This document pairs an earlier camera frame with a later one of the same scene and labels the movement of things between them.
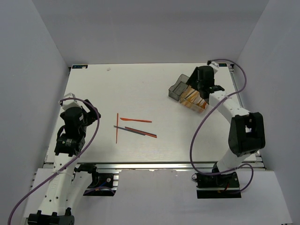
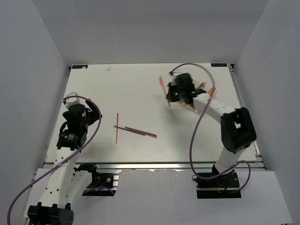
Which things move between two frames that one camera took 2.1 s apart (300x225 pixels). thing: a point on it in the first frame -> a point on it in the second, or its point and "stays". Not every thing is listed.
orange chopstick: x=144 y=133 stays
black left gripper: x=91 y=115 stays
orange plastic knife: x=124 y=119 -> x=161 y=79
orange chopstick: x=117 y=127 stays
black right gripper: x=191 y=82 -> x=169 y=96
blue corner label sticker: x=79 y=66 stays
